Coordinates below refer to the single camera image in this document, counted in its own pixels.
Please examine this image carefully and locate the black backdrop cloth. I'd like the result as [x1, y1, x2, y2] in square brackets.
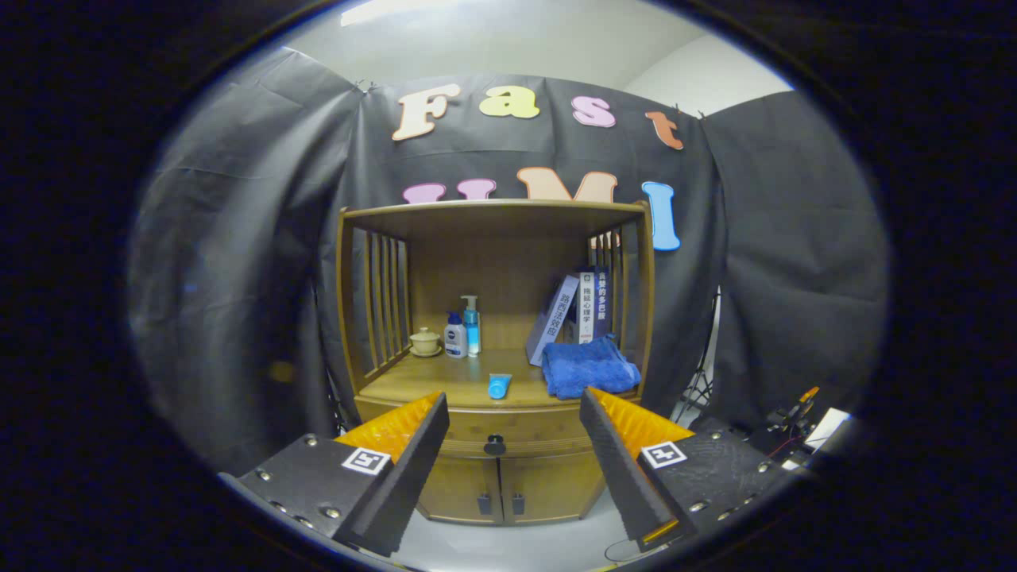
[127, 46, 891, 477]

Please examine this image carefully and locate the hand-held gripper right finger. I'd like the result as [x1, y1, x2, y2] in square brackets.
[578, 388, 791, 554]

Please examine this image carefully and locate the black device with cables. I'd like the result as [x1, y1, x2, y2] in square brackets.
[747, 387, 855, 470]

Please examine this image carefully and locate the blue folded towel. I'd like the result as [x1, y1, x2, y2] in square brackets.
[541, 334, 642, 400]

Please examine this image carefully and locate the wooden cabinet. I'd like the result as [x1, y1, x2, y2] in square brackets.
[335, 199, 657, 527]

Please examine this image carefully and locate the white bottle with blue cap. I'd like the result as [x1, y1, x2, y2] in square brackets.
[444, 311, 469, 359]

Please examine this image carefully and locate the wooden countertop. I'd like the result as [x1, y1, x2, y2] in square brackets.
[358, 347, 640, 408]

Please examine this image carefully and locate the white book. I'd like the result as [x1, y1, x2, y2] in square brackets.
[578, 272, 597, 345]

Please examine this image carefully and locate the black tripod stand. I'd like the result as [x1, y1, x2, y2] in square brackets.
[671, 290, 720, 426]

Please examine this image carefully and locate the wooden drawer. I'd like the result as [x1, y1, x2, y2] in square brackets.
[354, 393, 643, 460]

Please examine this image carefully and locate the blue pump bottle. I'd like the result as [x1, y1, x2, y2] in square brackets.
[461, 296, 482, 357]

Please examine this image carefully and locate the dark blue book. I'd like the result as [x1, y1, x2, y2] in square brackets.
[594, 269, 611, 341]

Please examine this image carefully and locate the pale purple book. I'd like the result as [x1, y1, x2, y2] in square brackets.
[525, 274, 581, 367]

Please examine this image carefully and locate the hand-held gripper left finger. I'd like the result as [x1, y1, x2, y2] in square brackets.
[218, 391, 451, 557]

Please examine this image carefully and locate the wooden cabinet door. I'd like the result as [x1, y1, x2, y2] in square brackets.
[417, 457, 503, 525]
[501, 453, 606, 524]

